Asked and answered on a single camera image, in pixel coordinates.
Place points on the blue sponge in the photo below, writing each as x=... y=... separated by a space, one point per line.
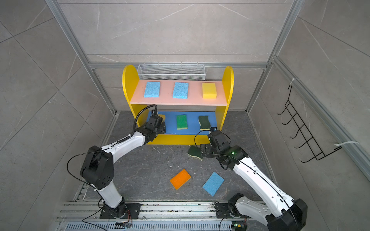
x=213 y=183
x=152 y=90
x=180 y=90

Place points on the black wire hook rack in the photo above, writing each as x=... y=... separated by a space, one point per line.
x=303 y=131

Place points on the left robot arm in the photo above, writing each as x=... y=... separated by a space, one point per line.
x=98 y=167

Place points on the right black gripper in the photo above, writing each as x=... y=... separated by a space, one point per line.
x=208 y=147

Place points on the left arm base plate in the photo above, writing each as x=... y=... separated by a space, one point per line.
x=122 y=211

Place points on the dark green sponge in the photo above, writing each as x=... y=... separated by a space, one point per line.
x=204 y=123
x=195 y=152

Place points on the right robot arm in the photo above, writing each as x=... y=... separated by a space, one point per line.
x=278 y=211

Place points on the bright green sponge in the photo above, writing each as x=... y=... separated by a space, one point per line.
x=181 y=122

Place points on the metal mesh basket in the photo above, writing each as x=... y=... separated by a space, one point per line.
x=171 y=72

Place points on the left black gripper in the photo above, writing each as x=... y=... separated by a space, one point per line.
x=162 y=127

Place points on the orange sponge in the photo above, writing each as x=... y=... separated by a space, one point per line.
x=180 y=179

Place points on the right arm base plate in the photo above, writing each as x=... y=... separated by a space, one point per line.
x=223 y=211

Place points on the aluminium mounting rail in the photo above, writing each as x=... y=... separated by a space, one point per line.
x=153 y=216

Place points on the yellow sponge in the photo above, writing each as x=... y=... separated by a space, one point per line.
x=209 y=91
x=162 y=116

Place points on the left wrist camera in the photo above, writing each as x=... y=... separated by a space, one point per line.
x=154 y=111

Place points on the yellow shelf pink blue boards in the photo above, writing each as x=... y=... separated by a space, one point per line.
x=193 y=106

